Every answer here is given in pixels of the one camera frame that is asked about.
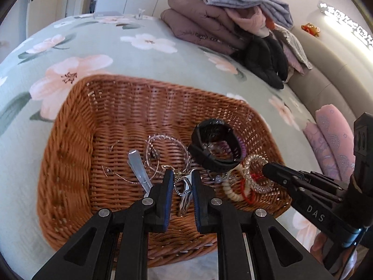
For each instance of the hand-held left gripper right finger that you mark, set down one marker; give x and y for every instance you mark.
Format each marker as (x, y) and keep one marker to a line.
(196, 201)

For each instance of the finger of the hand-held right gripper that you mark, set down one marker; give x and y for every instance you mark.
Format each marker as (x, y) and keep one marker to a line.
(326, 182)
(272, 170)

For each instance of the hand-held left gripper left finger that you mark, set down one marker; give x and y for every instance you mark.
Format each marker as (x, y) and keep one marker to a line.
(166, 201)

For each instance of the brown wicker basket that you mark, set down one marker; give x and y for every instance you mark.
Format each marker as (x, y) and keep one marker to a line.
(116, 116)

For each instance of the black smart watch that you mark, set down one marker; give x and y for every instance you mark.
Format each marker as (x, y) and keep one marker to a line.
(215, 164)

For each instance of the clear plastic tube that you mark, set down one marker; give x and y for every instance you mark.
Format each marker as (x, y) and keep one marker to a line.
(140, 169)

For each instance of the pink paisley pillow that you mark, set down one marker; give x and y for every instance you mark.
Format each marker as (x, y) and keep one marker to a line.
(335, 128)

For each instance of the beige padded headboard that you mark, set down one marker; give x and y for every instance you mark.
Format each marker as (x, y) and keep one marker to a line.
(335, 75)

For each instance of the black puffer jacket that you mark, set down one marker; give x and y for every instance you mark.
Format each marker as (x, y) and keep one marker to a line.
(262, 61)

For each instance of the white lace cloth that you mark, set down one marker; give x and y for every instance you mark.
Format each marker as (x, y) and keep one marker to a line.
(294, 45)

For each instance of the red yellow plush toy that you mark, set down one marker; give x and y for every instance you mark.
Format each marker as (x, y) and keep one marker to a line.
(310, 30)

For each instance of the green floral bedsheet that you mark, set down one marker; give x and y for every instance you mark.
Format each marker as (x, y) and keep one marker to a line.
(131, 55)

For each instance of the pink fleece garment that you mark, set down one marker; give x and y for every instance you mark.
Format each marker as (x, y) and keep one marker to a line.
(250, 20)

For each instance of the lit white letter sign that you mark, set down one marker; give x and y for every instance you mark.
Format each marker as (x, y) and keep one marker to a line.
(349, 23)

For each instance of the small white figurine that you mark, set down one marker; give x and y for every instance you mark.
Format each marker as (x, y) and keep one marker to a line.
(141, 14)

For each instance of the grey-blue book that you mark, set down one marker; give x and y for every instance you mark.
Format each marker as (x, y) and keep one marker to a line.
(107, 14)

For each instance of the white door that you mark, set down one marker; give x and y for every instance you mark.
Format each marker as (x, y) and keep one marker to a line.
(49, 5)

